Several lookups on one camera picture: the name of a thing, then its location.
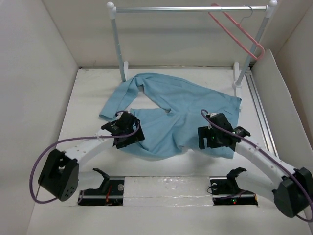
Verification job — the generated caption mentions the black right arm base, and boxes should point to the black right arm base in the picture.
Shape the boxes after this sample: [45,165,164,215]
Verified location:
[206,167,258,206]

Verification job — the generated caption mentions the aluminium side rail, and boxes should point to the aluminium side rail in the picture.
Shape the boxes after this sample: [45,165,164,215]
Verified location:
[245,67,279,157]

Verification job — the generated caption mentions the pink clothes hanger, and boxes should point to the pink clothes hanger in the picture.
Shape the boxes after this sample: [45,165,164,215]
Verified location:
[208,12,265,61]

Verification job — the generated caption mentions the light blue trousers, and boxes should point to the light blue trousers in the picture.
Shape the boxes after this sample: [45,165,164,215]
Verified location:
[99,73,242,159]

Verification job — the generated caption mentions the white metal clothes rack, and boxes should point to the white metal clothes rack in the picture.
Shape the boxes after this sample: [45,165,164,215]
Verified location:
[106,0,278,98]

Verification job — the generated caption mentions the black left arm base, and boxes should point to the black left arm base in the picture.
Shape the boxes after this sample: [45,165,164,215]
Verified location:
[77,168,125,207]

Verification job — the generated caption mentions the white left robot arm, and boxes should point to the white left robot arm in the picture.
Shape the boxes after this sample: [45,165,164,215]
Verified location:
[34,111,145,204]

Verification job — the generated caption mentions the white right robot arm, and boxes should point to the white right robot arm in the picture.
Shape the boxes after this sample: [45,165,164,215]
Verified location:
[198,109,313,218]

